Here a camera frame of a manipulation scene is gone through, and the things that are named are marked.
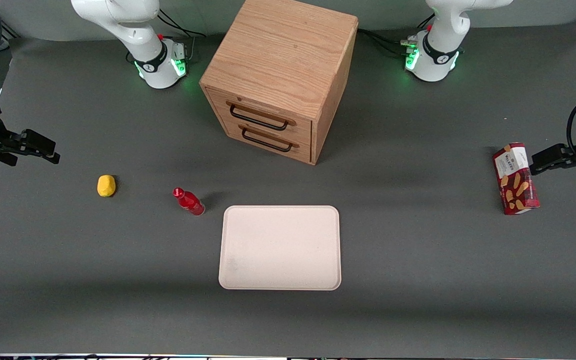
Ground black left arm base cables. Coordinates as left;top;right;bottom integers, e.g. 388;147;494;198
357;14;436;58

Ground black arm base cables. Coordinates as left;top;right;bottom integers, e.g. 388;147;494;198
157;9;208;63
357;14;436;58

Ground wooden drawer cabinet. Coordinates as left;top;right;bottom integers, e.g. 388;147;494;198
199;0;359;166

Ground red coke bottle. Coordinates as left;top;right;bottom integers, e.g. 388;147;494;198
172;187;206;217

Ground black metal drawer handle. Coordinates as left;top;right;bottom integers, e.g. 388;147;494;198
238;125;300;153
226;100;297;132

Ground red shortbread cookie box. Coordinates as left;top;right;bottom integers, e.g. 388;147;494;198
492;142;541;216

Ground beige plastic tray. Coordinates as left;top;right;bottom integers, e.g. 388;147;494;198
218;205;343;291

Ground wooden drawer front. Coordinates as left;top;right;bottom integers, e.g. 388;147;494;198
216;114;314;165
205;87;314;143

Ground black right arm base cables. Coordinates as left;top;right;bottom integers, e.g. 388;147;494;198
157;9;208;63

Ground yellow lemon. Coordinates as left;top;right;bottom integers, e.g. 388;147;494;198
97;174;117;198

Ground grey table cover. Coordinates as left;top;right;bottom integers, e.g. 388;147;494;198
0;17;576;357

